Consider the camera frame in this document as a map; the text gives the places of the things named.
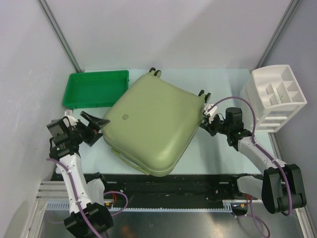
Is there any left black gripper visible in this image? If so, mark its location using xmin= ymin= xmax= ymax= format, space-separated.
xmin=69 ymin=112 xmax=110 ymax=146

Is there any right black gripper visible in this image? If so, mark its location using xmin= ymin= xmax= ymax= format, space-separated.
xmin=200 ymin=113 xmax=230 ymax=137

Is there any olive green hard-shell suitcase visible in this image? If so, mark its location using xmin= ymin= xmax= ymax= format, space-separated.
xmin=102 ymin=67 xmax=211 ymax=177

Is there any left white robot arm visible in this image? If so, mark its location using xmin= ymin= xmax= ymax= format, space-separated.
xmin=47 ymin=111 xmax=113 ymax=238

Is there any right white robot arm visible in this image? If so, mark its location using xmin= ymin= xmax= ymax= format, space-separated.
xmin=201 ymin=104 xmax=307 ymax=214

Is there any green plastic tray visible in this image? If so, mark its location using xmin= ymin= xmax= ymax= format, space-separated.
xmin=63 ymin=70 xmax=129 ymax=109

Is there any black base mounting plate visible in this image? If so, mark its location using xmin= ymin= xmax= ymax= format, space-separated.
xmin=101 ymin=174 xmax=248 ymax=208

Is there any white plastic drawer organizer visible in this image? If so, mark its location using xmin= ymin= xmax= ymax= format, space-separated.
xmin=239 ymin=64 xmax=307 ymax=133

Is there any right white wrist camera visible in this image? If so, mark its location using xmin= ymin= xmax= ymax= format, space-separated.
xmin=203 ymin=103 xmax=217 ymax=124

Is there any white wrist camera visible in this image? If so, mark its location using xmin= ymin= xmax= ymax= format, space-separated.
xmin=62 ymin=110 xmax=79 ymax=127
xmin=203 ymin=103 xmax=217 ymax=124

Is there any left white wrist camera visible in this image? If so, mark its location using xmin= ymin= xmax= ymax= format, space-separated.
xmin=62 ymin=110 xmax=79 ymax=127

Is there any white slotted cable duct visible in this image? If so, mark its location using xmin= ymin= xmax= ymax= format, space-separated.
xmin=46 ymin=200 xmax=247 ymax=213

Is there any left aluminium frame post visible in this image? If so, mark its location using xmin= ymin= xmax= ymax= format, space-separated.
xmin=37 ymin=0 xmax=83 ymax=73

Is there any aluminium frame post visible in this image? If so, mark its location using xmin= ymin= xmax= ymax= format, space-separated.
xmin=37 ymin=0 xmax=83 ymax=73
xmin=255 ymin=0 xmax=302 ymax=69

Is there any right aluminium frame post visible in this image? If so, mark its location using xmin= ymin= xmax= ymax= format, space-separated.
xmin=255 ymin=0 xmax=302 ymax=69

